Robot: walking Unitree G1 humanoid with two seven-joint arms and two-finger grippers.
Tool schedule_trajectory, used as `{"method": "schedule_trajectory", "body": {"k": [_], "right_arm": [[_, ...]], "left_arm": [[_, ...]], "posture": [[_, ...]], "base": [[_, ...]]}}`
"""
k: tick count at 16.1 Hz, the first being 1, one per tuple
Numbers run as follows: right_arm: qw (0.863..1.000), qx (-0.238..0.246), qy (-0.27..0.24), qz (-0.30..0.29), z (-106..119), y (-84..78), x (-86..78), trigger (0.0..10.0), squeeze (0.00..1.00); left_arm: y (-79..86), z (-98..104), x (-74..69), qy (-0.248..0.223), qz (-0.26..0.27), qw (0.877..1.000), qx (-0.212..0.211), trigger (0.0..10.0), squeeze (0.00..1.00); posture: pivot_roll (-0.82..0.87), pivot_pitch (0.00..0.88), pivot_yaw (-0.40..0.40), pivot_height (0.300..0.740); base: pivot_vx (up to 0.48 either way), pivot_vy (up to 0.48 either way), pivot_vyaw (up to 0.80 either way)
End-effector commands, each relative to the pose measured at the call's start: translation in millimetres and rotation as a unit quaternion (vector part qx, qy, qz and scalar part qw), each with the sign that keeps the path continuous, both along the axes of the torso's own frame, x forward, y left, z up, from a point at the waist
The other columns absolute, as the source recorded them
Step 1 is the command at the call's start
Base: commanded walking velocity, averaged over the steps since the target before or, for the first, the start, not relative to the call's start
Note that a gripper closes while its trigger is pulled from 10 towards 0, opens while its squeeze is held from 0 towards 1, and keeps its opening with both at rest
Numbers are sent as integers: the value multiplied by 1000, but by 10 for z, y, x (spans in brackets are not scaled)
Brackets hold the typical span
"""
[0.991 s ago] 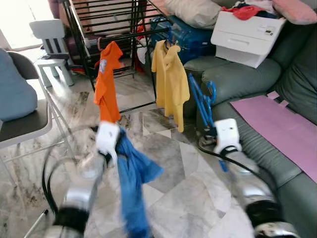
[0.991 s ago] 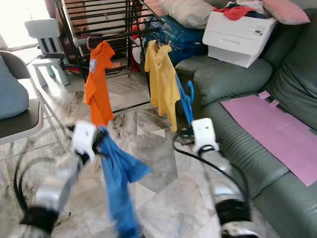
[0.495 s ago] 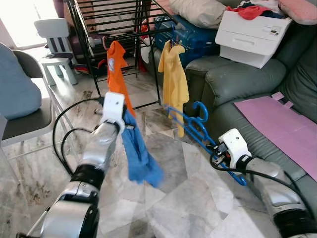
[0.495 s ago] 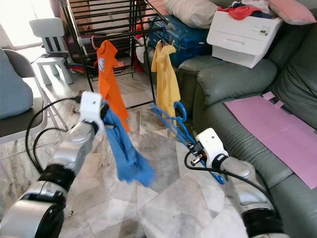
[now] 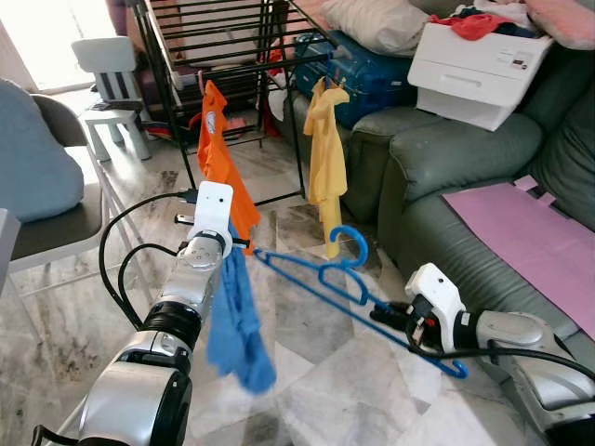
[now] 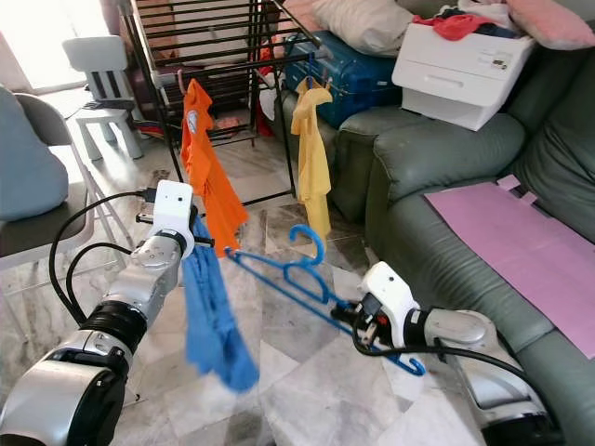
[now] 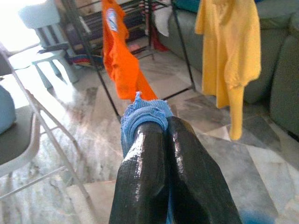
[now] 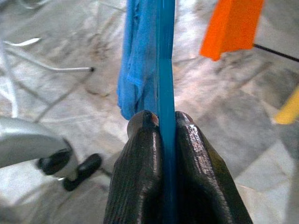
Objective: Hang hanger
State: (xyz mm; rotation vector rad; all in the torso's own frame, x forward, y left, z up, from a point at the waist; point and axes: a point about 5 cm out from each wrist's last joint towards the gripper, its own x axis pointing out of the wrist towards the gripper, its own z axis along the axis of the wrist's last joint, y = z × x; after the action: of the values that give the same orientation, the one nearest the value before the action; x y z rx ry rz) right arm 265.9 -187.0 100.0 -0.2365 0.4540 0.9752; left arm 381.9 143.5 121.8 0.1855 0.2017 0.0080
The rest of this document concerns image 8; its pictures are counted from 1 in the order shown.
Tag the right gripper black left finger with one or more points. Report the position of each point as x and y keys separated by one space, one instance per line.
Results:
x=135 y=177

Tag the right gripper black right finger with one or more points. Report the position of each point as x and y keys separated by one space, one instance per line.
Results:
x=203 y=186

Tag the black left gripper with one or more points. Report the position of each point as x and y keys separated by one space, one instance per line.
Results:
x=85 y=169

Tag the blue plastic hanger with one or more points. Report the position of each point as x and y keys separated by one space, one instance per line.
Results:
x=165 y=70

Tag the blue shirt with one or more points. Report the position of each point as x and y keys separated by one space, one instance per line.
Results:
x=137 y=58

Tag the pale grey folding table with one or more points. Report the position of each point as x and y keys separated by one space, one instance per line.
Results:
x=70 y=69

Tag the yellow shirt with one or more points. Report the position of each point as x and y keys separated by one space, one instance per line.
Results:
x=289 y=112

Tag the black metal drying rack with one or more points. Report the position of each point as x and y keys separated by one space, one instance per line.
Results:
x=275 y=51

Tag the orange shirt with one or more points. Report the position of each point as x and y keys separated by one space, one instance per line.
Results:
x=231 y=28

